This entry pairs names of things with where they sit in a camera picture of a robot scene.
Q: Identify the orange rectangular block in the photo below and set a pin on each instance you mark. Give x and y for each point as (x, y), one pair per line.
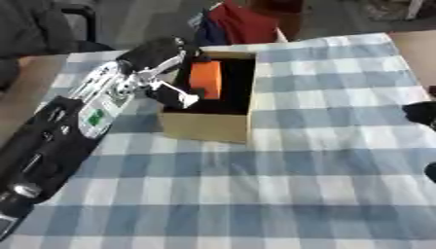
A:
(206, 79)

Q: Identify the tan cardboard box black inside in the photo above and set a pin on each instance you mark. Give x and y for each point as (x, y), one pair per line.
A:
(208, 124)

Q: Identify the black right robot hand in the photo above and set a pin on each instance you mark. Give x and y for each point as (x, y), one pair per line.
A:
(422, 112)

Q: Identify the person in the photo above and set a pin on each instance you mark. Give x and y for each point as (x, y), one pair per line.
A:
(28, 35)

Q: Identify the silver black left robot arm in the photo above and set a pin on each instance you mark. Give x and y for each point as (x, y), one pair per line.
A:
(57, 129)

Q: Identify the red cloth bag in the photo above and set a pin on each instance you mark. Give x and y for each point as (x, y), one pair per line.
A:
(245, 22)

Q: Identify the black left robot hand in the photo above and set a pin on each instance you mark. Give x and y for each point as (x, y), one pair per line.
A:
(154, 52)

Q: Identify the black chair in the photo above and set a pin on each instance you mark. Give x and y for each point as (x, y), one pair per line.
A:
(83, 19)

